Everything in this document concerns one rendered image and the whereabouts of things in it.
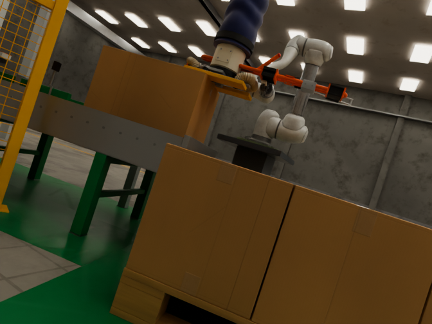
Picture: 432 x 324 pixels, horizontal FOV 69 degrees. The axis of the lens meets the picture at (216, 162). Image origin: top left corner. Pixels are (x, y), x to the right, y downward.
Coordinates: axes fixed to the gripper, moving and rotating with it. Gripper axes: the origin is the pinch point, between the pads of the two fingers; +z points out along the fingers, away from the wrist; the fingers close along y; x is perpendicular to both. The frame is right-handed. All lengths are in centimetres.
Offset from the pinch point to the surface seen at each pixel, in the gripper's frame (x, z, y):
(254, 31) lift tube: 12.9, 7.3, -19.9
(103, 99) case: 76, 19, 41
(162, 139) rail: 31, 35, 52
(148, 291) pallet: 3, 79, 98
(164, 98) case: 44, 20, 31
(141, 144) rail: 40, 35, 57
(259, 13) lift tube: 13.1, 8.2, -29.4
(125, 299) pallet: 9, 79, 103
